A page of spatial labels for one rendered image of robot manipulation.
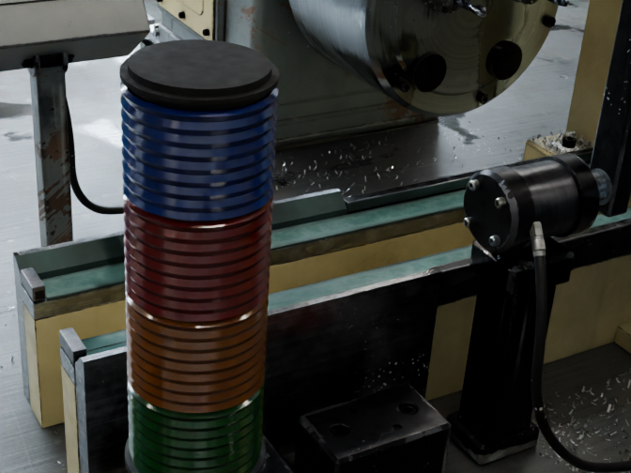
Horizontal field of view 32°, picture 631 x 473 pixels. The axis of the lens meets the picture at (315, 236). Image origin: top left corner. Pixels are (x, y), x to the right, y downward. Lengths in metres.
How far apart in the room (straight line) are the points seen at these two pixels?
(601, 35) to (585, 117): 0.09
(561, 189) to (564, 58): 1.03
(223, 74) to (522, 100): 1.21
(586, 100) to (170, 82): 0.84
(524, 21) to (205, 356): 0.82
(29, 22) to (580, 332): 0.55
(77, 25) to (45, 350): 0.29
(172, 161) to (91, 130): 1.01
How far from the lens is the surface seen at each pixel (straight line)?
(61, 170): 1.05
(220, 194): 0.42
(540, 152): 1.17
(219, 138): 0.41
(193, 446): 0.48
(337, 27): 1.16
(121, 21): 1.00
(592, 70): 1.19
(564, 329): 1.01
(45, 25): 0.98
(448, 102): 1.20
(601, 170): 0.84
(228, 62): 0.43
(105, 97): 1.53
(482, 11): 1.07
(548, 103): 1.61
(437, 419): 0.83
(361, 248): 0.96
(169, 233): 0.42
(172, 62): 0.43
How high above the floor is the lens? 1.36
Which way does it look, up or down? 28 degrees down
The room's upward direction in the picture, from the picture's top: 4 degrees clockwise
